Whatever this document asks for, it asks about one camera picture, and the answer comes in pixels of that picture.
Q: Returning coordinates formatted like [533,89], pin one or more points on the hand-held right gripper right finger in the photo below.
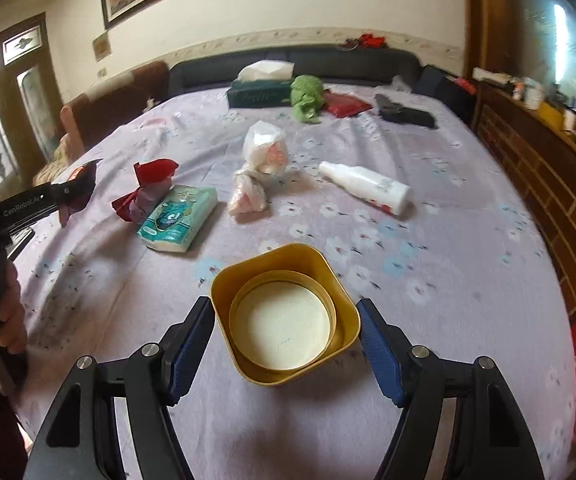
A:
[378,355]

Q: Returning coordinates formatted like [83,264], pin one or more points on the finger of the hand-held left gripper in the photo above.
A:
[72,194]

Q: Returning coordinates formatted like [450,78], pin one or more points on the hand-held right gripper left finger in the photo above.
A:
[192,345]

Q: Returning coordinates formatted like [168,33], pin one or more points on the dark red snack packet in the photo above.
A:
[85,172]

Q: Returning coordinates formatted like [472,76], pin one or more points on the purple wrapper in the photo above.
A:
[147,200]

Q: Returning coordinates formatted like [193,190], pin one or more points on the red wrapper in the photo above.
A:
[155,170]

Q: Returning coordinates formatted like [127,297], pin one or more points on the round gold tin lid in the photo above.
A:
[283,325]

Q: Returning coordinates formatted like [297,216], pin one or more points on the square gold tin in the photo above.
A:
[318,270]

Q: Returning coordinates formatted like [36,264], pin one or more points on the teal tissue pack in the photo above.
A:
[177,215]

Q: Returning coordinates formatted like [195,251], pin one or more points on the white spray bottle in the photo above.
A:
[368,185]

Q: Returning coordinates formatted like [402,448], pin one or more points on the knotted clear plastic bag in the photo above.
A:
[263,145]

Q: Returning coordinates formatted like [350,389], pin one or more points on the brown armchair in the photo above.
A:
[112,100]

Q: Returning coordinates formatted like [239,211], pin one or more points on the wooden glass door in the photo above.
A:
[12,60]

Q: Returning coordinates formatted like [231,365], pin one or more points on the black sofa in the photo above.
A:
[207,67]

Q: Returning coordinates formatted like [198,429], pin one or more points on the dark green tissue box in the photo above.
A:
[258,96]

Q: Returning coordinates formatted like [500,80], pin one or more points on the wooden brick-pattern cabinet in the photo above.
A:
[528,160]

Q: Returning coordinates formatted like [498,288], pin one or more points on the red flat packet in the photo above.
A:
[345,105]

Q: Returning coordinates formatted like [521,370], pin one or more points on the green cloth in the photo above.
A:
[305,95]

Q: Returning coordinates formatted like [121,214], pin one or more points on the crumpled clear plastic film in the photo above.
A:
[402,84]

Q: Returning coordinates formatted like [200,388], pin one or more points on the dark navy bag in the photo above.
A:
[438,85]

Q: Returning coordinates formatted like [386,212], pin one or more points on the yellow tape roll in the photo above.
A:
[552,112]

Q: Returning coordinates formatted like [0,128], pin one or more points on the white flat box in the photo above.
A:
[490,75]

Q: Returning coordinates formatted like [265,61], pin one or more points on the white round container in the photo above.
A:
[533,94]

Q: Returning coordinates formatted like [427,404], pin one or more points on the red cloth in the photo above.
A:
[373,41]

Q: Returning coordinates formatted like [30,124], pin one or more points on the small wall plaque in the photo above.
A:
[101,47]

